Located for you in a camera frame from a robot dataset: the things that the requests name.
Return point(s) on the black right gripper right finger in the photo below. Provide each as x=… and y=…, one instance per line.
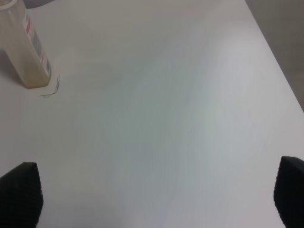
x=289, y=192

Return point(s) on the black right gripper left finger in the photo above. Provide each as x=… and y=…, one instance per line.
x=21, y=197

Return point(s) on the clear plastic drink bottle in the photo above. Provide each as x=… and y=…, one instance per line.
x=22, y=45

